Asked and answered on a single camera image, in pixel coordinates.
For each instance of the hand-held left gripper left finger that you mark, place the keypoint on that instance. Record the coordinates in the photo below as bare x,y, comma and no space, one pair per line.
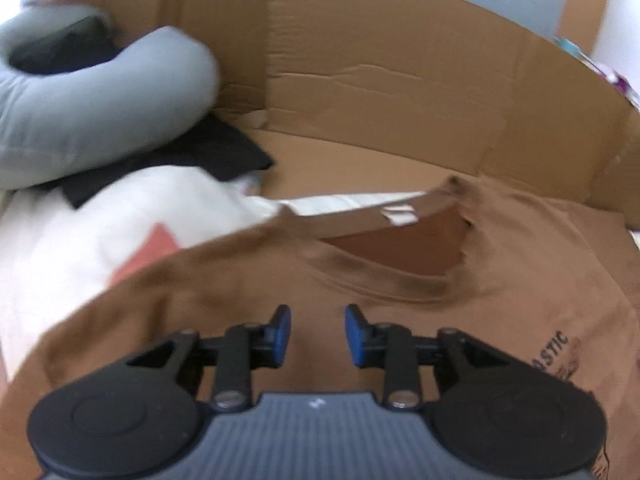
281,335

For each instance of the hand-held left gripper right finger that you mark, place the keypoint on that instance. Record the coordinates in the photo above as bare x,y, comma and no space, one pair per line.
352,335

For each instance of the brown printed t-shirt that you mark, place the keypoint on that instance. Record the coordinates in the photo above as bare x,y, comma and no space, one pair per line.
200,285

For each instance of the black cloth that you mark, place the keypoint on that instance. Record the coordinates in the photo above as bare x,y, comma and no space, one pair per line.
215,150

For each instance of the white blanket with coloured shapes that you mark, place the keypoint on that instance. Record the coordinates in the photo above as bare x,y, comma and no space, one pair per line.
75,240

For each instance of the brown cardboard sheet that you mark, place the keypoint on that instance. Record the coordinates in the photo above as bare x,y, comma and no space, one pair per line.
400,85

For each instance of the light blue curved pillow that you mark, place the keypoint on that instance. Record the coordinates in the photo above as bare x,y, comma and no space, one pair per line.
100,100

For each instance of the colourful plastic wrapper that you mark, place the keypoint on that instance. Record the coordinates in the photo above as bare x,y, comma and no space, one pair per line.
615,77

